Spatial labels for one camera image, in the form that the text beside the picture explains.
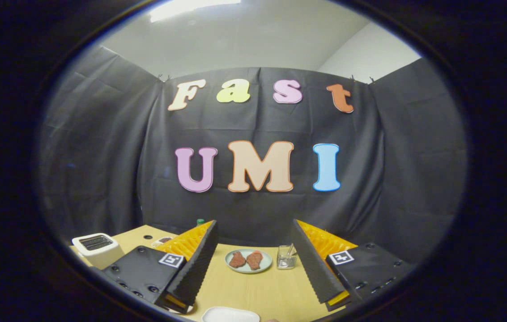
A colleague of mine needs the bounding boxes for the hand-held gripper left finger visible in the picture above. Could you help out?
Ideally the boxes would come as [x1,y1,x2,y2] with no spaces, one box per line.
[101,220,219,314]

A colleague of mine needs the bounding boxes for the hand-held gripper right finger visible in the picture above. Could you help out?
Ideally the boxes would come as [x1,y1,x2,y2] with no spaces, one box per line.
[290,219,417,312]

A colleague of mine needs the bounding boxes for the small white dish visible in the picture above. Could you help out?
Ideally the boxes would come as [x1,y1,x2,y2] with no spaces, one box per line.
[200,306,261,322]

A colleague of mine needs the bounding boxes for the ceiling light panel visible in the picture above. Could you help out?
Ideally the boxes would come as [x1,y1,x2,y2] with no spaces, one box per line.
[149,0,241,23]

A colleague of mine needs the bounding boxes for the light blue plate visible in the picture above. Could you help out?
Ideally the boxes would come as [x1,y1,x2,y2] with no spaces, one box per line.
[224,249,273,274]

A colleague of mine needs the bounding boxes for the white toaster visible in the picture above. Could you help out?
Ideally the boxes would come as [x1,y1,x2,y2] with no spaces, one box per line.
[71,233,125,270]

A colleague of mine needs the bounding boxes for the small wire basket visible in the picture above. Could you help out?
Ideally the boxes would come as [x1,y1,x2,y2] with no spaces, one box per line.
[277,244,298,270]

